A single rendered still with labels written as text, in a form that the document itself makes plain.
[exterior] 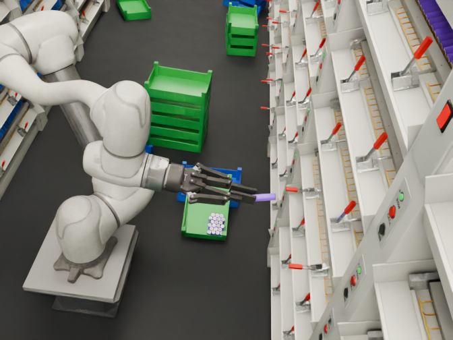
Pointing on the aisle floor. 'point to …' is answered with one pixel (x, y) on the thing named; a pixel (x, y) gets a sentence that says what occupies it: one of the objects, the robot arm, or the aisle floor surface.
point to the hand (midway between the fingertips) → (242, 193)
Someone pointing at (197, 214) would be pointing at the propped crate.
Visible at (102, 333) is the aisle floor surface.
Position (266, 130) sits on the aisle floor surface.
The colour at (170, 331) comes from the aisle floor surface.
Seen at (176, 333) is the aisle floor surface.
